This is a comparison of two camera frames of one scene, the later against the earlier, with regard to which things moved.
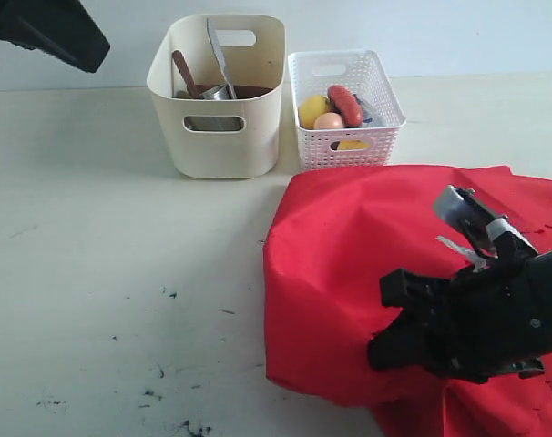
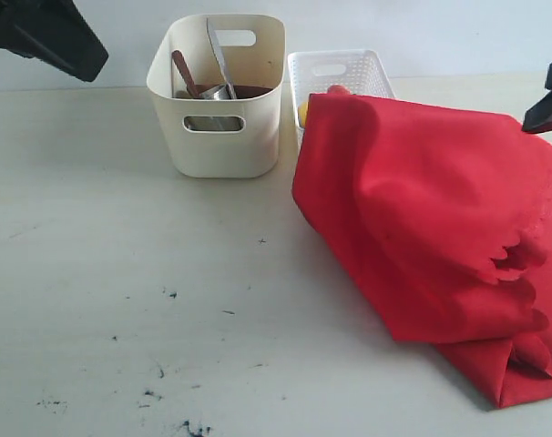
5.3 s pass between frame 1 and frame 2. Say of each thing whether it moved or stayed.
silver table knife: stayed
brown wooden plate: stayed
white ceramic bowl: stayed
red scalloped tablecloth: moved
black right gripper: moved
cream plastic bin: stayed
